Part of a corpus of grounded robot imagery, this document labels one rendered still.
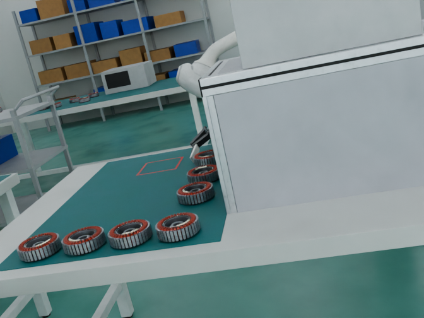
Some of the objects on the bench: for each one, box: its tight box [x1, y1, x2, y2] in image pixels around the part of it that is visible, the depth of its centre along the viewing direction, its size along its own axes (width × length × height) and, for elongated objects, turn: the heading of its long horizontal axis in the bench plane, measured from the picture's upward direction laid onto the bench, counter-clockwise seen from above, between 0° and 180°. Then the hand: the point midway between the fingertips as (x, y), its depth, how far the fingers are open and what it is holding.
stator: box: [187, 164, 219, 184], centre depth 165 cm, size 11×11×4 cm
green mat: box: [0, 144, 227, 271], centre depth 168 cm, size 94×61×1 cm, turn 29°
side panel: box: [202, 95, 238, 215], centre depth 142 cm, size 28×3×32 cm, turn 29°
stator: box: [193, 150, 216, 167], centre depth 183 cm, size 11×11×4 cm
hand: (208, 156), depth 183 cm, fingers open, 13 cm apart
